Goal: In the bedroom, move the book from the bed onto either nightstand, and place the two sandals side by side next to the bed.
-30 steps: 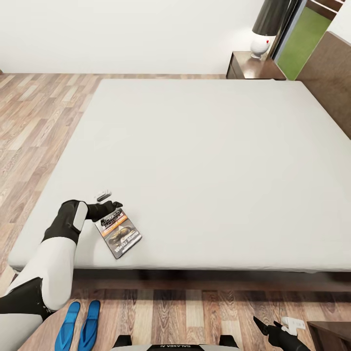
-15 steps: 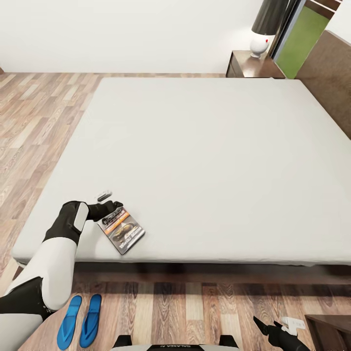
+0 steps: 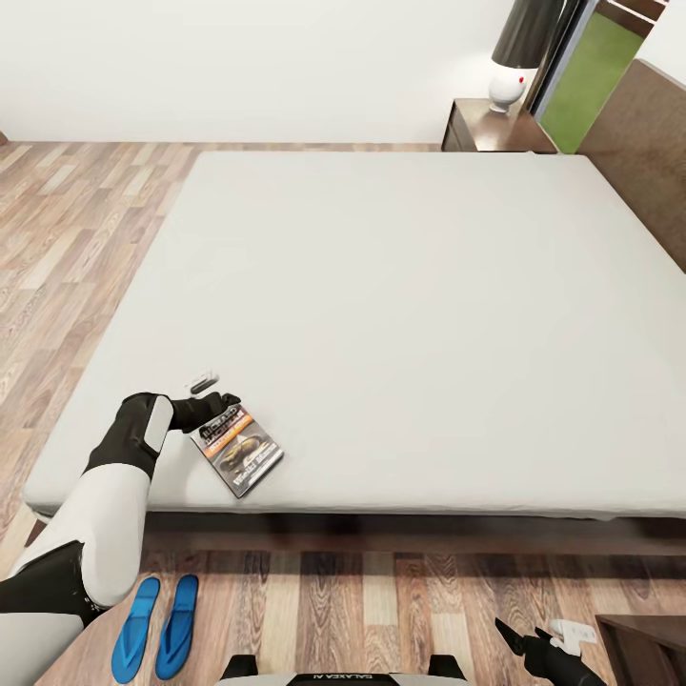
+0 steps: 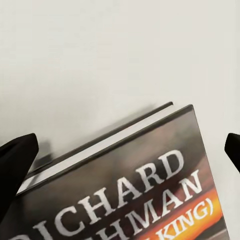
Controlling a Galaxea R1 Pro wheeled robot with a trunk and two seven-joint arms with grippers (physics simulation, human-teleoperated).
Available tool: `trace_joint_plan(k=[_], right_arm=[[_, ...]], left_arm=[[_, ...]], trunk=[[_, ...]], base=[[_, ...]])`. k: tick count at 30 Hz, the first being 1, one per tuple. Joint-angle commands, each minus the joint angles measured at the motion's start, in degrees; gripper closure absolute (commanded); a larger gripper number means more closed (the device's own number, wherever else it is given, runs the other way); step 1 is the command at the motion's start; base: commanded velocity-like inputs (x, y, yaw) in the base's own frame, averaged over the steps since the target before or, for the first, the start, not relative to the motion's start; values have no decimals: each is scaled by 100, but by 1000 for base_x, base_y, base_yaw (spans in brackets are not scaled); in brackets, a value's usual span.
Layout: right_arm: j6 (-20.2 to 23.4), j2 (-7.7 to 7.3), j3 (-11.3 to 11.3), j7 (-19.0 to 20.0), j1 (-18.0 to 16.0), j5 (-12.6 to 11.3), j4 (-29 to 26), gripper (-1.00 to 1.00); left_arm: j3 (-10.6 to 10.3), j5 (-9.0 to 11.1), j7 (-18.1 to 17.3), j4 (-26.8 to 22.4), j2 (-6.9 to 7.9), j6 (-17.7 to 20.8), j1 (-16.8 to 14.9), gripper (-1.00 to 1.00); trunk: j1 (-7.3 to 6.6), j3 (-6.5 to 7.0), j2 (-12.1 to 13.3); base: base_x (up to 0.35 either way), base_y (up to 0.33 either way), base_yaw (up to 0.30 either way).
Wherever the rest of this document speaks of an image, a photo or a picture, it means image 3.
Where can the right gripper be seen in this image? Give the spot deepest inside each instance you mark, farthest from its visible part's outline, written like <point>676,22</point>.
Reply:
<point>542,659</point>

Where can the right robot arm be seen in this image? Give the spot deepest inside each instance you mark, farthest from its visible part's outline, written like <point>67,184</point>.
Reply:
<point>556,659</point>

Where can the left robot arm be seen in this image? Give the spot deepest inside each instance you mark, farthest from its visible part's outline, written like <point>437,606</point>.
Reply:
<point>87,559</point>

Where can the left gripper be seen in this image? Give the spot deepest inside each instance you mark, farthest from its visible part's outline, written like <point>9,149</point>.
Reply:
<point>207,408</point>

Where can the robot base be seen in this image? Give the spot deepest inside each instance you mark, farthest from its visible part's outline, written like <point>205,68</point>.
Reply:
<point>242,671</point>

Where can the hardback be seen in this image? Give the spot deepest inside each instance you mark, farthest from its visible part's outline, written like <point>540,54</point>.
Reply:
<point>238,448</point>

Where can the sandal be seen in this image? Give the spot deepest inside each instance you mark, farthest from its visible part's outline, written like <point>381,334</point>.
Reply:
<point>176,637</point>
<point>129,648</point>

